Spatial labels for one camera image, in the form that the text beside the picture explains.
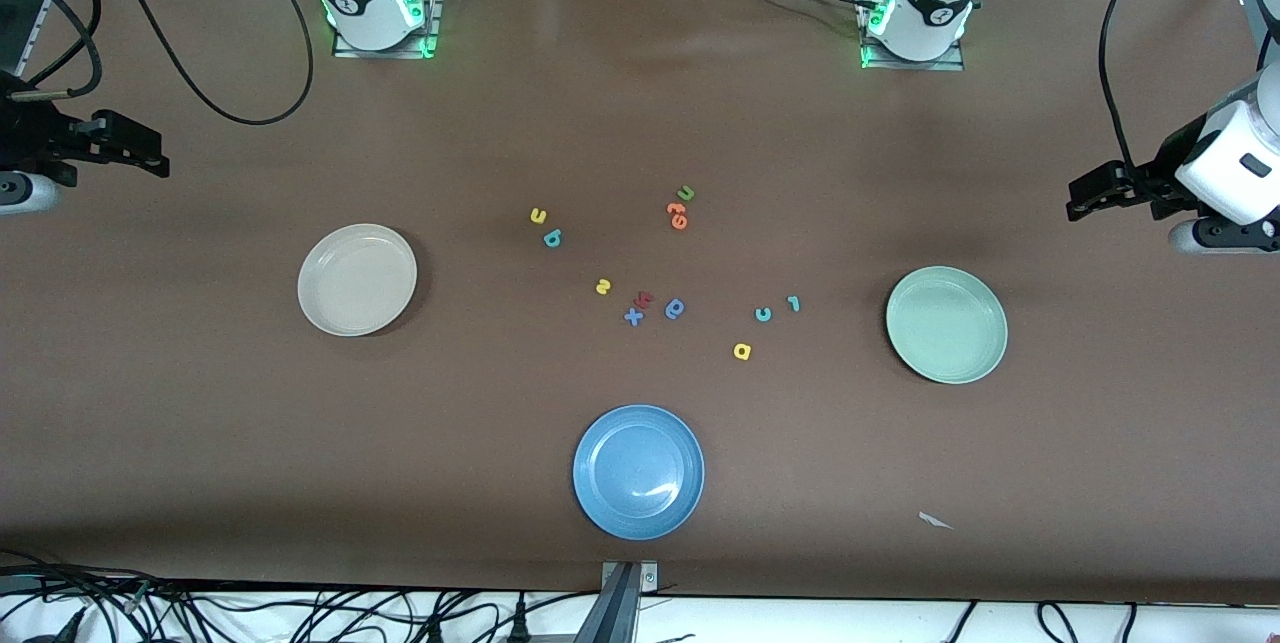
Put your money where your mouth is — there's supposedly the pale green plate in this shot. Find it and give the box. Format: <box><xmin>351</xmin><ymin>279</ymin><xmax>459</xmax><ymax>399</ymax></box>
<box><xmin>885</xmin><ymin>266</ymin><xmax>1009</xmax><ymax>385</ymax></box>

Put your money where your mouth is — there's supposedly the beige brown plate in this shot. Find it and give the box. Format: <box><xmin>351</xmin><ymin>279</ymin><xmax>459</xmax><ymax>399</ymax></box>
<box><xmin>297</xmin><ymin>223</ymin><xmax>418</xmax><ymax>338</ymax></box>

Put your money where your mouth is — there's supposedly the brown table mat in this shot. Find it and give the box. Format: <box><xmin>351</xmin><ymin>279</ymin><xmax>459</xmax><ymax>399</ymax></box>
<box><xmin>0</xmin><ymin>0</ymin><xmax>1280</xmax><ymax>606</ymax></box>

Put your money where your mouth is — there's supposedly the blue plate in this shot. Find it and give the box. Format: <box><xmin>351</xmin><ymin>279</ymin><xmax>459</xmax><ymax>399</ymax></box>
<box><xmin>572</xmin><ymin>405</ymin><xmax>706</xmax><ymax>541</ymax></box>

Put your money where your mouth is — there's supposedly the black looped cable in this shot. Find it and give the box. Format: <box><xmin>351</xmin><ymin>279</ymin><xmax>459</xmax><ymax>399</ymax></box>
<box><xmin>0</xmin><ymin>0</ymin><xmax>104</xmax><ymax>102</ymax></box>

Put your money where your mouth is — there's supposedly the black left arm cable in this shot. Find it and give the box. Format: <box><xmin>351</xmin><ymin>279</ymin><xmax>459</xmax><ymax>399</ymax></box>
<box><xmin>1098</xmin><ymin>0</ymin><xmax>1186</xmax><ymax>186</ymax></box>

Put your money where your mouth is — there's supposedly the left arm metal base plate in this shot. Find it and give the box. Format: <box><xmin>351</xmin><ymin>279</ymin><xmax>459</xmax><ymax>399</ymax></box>
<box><xmin>855</xmin><ymin>0</ymin><xmax>966</xmax><ymax>72</ymax></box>

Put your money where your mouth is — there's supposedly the metal table bracket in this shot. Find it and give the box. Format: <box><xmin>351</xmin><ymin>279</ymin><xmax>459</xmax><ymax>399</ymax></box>
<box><xmin>575</xmin><ymin>561</ymin><xmax>661</xmax><ymax>643</ymax></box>

